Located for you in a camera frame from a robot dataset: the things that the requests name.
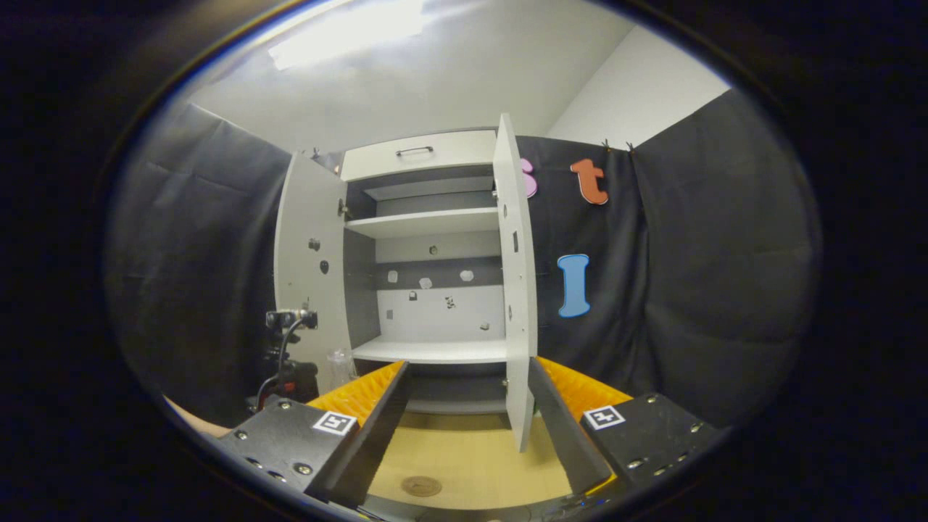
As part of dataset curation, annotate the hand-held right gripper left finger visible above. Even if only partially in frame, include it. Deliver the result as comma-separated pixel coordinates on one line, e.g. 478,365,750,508
217,360,413,508

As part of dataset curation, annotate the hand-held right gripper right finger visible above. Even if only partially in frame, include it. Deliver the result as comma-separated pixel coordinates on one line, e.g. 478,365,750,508
528,357,722,501

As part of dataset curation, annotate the clear glass bottle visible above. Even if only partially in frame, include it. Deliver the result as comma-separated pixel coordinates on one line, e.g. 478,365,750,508
328,349,356,392

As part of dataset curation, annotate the white cabinet door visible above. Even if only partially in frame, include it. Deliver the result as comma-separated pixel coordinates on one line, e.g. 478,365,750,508
274,151,356,392
493,112,539,454

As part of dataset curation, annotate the white cabinet shelf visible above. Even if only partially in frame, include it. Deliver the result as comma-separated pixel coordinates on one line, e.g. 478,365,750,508
345,208,501,240
352,337,508,365

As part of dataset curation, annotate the white and grey cabinet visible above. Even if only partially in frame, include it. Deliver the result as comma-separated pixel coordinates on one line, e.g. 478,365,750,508
339,129,508,418

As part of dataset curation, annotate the white cabinet drawer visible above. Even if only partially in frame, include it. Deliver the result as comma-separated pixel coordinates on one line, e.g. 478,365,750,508
341,130,498,182

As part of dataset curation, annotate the black backdrop cloth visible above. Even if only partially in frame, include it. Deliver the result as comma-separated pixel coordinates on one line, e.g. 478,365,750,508
105,91,824,428

